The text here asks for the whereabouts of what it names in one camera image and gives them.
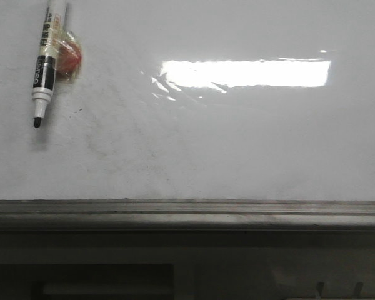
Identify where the grey aluminium whiteboard tray rail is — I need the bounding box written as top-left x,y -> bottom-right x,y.
0,199 -> 375,231

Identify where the black white whiteboard marker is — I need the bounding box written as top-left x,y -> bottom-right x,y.
32,1 -> 82,128

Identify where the white whiteboard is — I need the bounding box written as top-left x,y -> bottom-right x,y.
0,1 -> 375,201

